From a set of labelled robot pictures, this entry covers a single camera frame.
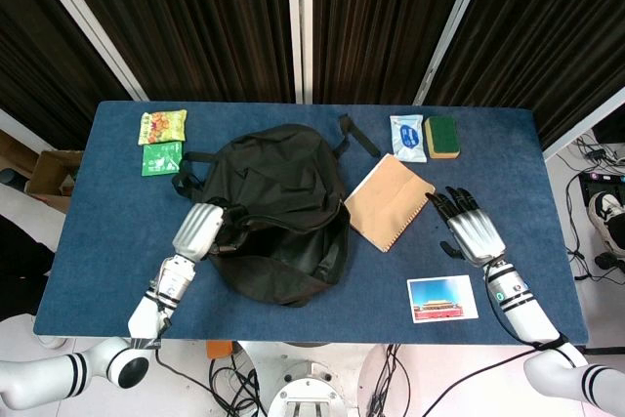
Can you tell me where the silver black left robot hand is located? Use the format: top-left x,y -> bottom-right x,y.
171,201 -> 227,263

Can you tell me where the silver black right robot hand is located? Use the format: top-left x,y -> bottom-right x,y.
426,186 -> 507,268

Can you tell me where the black fabric backpack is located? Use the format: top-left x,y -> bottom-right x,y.
170,113 -> 382,309

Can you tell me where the brown spiral notebook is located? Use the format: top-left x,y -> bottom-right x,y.
344,152 -> 438,254

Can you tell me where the palace photo postcard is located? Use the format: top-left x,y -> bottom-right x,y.
406,274 -> 479,325

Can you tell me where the blue felt table cover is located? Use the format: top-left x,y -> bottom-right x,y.
32,100 -> 590,346

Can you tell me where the green foil packet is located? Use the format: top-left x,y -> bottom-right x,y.
141,141 -> 185,178

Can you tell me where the green yellow sponge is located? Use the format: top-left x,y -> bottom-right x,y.
423,115 -> 461,161

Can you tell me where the yellow snack packet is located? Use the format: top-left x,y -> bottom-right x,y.
137,108 -> 188,146

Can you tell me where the white blue wet wipes pack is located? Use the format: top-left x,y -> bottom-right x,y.
389,113 -> 429,163

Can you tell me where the orange box under table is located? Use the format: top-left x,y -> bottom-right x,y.
205,340 -> 234,359

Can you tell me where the white black sneaker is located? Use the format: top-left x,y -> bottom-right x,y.
587,191 -> 625,258

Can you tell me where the black box with coloured buttons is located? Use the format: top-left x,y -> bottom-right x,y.
578,170 -> 625,203

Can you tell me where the cardboard box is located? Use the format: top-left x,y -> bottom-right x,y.
23,149 -> 84,215

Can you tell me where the white robot torso base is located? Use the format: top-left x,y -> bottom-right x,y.
266,359 -> 353,417

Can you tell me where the dark ribbed partition panel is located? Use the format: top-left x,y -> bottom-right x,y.
311,0 -> 474,106
48,0 -> 296,104
425,0 -> 625,149
0,0 -> 132,150

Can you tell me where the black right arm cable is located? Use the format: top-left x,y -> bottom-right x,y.
423,265 -> 567,414

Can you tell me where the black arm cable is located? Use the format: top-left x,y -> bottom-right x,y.
146,279 -> 268,417
423,265 -> 567,414

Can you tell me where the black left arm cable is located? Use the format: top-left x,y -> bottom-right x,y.
146,279 -> 268,417

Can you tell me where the white partition frame post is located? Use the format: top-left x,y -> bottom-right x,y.
21,0 -> 149,102
285,0 -> 314,105
413,0 -> 497,106

